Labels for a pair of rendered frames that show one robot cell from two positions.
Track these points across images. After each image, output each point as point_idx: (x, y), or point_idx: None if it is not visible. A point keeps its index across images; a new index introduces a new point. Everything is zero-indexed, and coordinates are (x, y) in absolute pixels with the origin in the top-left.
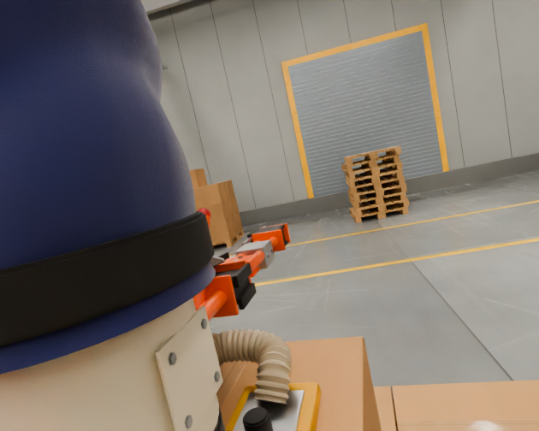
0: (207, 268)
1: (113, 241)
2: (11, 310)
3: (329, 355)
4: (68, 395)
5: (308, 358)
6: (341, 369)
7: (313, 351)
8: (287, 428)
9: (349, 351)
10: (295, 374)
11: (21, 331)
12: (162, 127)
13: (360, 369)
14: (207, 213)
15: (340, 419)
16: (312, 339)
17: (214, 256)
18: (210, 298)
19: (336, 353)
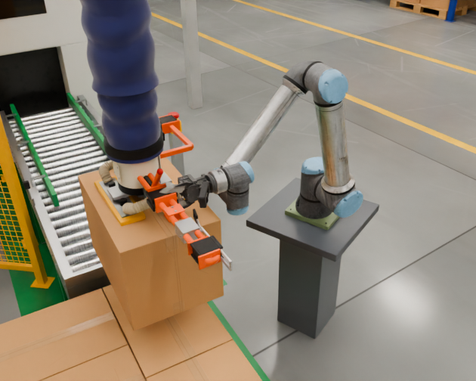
0: (109, 156)
1: (105, 136)
2: None
3: (128, 240)
4: None
5: (136, 236)
6: (119, 236)
7: (137, 240)
8: (118, 208)
9: (121, 243)
10: (136, 230)
11: None
12: (103, 127)
13: (112, 238)
14: (156, 171)
15: (110, 222)
16: (142, 245)
17: (163, 189)
18: (148, 187)
19: (125, 241)
